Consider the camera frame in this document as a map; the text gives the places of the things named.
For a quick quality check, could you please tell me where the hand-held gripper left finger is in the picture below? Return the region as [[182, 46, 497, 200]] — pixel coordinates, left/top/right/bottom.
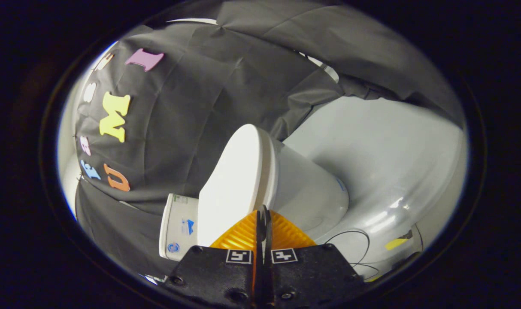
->
[[166, 205, 264, 309]]

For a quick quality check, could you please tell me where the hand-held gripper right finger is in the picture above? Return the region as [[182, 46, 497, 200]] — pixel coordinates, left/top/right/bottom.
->
[[264, 206, 367, 309]]

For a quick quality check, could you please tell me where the white toilet bowl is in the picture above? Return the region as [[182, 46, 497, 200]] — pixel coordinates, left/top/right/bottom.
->
[[264, 137, 350, 241]]

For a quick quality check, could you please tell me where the yellow tape strip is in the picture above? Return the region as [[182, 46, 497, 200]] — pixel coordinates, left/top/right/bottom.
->
[[385, 238, 411, 251]]

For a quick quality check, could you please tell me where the black backdrop cloth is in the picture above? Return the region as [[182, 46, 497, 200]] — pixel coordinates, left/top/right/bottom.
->
[[74, 0, 465, 279]]

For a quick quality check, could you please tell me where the thin black cable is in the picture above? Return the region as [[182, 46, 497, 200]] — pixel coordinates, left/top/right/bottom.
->
[[324, 230, 382, 280]]

